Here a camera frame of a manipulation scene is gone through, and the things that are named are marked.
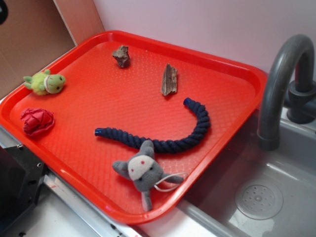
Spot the red plastic tray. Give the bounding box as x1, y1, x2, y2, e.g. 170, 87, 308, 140
0, 31, 267, 225

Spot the brown wood bark piece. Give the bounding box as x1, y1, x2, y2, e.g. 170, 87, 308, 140
161, 63, 178, 96

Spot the grey plush mouse toy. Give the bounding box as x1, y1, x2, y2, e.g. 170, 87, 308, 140
112, 140, 184, 212

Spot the brown rock chunk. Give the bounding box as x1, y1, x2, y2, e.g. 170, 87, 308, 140
112, 45, 130, 68

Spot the grey plastic toy sink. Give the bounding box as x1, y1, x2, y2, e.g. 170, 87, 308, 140
178, 113, 316, 237

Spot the green plush toy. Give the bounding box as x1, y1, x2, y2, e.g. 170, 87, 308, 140
23, 69, 66, 95

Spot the crumpled red paper ball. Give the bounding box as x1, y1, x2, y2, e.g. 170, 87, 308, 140
20, 108, 54, 136

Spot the grey toy faucet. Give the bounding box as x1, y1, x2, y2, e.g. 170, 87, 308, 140
257, 34, 316, 151

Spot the black metal block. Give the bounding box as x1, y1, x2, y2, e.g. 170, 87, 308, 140
0, 146, 46, 237

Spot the brown cardboard box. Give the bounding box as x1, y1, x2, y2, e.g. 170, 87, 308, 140
0, 0, 104, 98

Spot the dark blue twisted rope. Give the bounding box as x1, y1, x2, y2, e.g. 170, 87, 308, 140
94, 97, 211, 154

